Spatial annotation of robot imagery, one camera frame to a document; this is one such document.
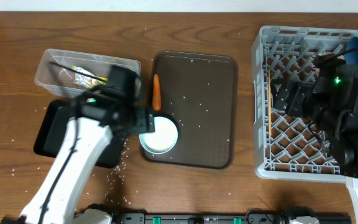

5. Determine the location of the wooden chopstick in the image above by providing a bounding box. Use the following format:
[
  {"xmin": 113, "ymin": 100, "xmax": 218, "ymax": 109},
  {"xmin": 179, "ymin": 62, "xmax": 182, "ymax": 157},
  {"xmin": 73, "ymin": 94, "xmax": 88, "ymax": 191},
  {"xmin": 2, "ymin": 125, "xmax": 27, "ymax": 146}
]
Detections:
[{"xmin": 267, "ymin": 69, "xmax": 272, "ymax": 138}]

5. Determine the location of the light blue rice bowl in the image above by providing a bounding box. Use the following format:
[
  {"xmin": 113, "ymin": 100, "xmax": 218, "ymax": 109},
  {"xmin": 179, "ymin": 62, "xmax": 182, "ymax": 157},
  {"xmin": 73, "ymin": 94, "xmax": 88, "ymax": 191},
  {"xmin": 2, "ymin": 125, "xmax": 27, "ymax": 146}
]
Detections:
[{"xmin": 139, "ymin": 116, "xmax": 178, "ymax": 154}]

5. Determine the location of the orange carrot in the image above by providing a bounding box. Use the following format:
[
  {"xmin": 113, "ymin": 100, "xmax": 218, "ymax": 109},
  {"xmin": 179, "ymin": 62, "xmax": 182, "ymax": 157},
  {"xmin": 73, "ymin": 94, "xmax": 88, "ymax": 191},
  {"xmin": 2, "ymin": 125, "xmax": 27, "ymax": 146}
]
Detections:
[{"xmin": 152, "ymin": 74, "xmax": 162, "ymax": 111}]

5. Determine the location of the yellow silver snack wrapper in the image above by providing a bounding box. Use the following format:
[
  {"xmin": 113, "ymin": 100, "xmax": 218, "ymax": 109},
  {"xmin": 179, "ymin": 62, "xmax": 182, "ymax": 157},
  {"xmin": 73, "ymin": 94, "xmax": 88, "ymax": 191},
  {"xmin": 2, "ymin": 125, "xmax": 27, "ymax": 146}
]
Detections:
[{"xmin": 71, "ymin": 65, "xmax": 108, "ymax": 88}]

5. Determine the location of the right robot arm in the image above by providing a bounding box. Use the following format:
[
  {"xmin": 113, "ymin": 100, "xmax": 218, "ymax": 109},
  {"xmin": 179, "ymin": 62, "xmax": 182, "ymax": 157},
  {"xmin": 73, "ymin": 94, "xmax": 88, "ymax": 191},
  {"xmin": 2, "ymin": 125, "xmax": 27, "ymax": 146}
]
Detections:
[{"xmin": 269, "ymin": 54, "xmax": 358, "ymax": 223}]

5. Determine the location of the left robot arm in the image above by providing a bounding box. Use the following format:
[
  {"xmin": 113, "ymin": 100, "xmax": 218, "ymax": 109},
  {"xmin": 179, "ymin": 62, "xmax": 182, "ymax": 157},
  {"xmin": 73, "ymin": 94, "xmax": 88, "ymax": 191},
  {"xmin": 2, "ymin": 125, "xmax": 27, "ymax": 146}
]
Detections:
[{"xmin": 1, "ymin": 65, "xmax": 154, "ymax": 223}]

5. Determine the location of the grey dishwasher rack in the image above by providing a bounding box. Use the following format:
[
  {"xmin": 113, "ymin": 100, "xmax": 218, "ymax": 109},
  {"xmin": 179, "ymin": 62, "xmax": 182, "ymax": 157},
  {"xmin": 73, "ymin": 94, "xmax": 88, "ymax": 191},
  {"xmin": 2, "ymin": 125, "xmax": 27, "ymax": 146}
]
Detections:
[{"xmin": 251, "ymin": 26, "xmax": 358, "ymax": 184}]

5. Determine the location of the dark brown serving tray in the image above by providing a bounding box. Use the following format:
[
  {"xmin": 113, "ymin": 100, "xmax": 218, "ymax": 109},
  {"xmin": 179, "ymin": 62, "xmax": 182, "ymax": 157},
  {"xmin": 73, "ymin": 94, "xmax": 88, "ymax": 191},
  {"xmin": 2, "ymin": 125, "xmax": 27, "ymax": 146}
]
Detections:
[{"xmin": 140, "ymin": 51, "xmax": 238, "ymax": 170}]

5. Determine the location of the clear plastic container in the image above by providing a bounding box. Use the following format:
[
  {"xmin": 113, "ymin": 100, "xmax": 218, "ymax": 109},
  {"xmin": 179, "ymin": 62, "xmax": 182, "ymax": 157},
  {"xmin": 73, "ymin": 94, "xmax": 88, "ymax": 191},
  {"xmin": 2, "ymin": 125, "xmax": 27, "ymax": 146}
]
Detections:
[{"xmin": 35, "ymin": 49, "xmax": 141, "ymax": 98}]

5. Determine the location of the black rectangular tray bin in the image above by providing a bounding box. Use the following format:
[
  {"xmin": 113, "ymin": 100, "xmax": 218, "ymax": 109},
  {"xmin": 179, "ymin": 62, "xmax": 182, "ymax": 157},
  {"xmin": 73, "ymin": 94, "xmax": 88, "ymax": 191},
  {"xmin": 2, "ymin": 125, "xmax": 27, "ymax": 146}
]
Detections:
[{"xmin": 34, "ymin": 100, "xmax": 124, "ymax": 169}]

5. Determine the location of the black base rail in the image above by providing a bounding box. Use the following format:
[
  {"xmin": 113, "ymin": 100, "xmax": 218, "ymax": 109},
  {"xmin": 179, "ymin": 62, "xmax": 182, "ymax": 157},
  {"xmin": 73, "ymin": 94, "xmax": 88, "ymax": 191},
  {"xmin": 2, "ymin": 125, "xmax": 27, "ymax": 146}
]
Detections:
[{"xmin": 73, "ymin": 205, "xmax": 354, "ymax": 224}]

